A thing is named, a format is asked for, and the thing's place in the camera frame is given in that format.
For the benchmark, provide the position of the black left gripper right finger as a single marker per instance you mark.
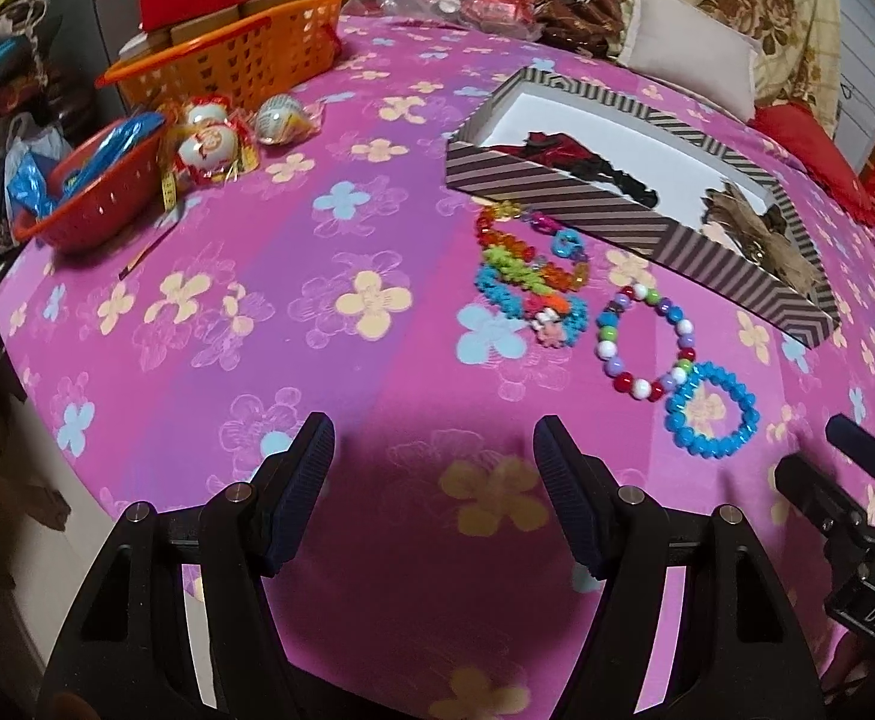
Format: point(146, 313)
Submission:
point(740, 651)

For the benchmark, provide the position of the white plastic bag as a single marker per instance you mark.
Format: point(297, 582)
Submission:
point(25, 136)

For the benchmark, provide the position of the pink floral bed sheet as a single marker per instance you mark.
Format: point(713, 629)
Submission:
point(339, 277)

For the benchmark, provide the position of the pencil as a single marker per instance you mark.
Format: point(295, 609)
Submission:
point(145, 252)

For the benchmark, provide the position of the beige pillow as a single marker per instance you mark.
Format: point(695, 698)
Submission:
point(684, 47)

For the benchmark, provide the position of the red plastic bowl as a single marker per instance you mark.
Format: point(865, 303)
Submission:
point(97, 212)

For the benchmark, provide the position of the red velvet bow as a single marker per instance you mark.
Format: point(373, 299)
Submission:
point(562, 152)

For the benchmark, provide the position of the blue plastic wrapper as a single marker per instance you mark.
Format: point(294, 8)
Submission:
point(28, 183)

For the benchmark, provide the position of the grey refrigerator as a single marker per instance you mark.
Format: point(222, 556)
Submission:
point(92, 32)

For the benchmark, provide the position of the red cushion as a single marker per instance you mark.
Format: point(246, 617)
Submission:
point(792, 126)

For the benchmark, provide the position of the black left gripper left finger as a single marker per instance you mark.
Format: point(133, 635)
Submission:
point(172, 620)

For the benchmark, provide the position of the beige fabric hair bow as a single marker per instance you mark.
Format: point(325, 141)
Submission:
point(762, 239)

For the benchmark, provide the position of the striped white jewelry box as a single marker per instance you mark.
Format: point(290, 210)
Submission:
point(678, 161)

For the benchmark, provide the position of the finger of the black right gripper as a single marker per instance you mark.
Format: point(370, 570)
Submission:
point(853, 441)
point(819, 499)

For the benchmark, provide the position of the orange plastic basket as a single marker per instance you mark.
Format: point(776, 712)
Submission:
point(247, 62)

